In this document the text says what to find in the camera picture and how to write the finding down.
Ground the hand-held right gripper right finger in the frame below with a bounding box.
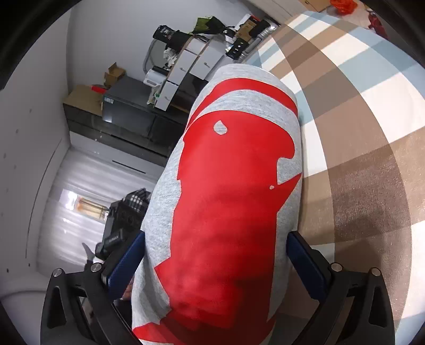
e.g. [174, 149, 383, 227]
[286, 230, 396, 345]

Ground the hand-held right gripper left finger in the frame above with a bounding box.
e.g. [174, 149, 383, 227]
[40, 230, 147, 345]

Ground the grey hoodie with red print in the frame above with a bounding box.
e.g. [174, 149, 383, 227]
[130, 64, 304, 345]

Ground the person's left hand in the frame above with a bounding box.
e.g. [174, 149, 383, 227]
[121, 279, 135, 301]

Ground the white curtain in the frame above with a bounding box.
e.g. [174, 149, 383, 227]
[36, 145, 160, 286]

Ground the black glossy low cabinet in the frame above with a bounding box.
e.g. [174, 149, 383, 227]
[62, 99, 194, 167]

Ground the dark grey metal box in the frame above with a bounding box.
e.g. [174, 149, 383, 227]
[100, 75, 174, 139]

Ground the large brown cardboard box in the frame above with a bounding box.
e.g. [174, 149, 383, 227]
[62, 84, 107, 115]

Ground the small open cardboard box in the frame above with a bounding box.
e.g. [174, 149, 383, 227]
[103, 62, 127, 89]

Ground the small white appliance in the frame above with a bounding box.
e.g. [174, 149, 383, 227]
[143, 67, 167, 88]

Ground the checkered blanket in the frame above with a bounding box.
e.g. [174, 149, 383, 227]
[245, 8, 425, 333]

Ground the grey rounded panel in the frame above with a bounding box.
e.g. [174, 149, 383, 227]
[143, 39, 167, 72]

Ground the white crumpled cloth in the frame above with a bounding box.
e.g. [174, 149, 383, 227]
[162, 46, 180, 67]

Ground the white drawer cabinet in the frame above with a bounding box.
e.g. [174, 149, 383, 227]
[154, 34, 230, 112]

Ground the black device with white dots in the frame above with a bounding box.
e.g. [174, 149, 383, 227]
[225, 37, 250, 61]

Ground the green and black bag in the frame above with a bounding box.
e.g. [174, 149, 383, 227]
[192, 16, 227, 36]

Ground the red and black object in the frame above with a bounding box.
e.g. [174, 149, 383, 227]
[367, 9, 390, 39]

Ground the tan wooden board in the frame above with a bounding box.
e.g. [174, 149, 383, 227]
[298, 0, 333, 13]

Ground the red plastic bag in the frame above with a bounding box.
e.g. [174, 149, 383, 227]
[330, 0, 358, 15]

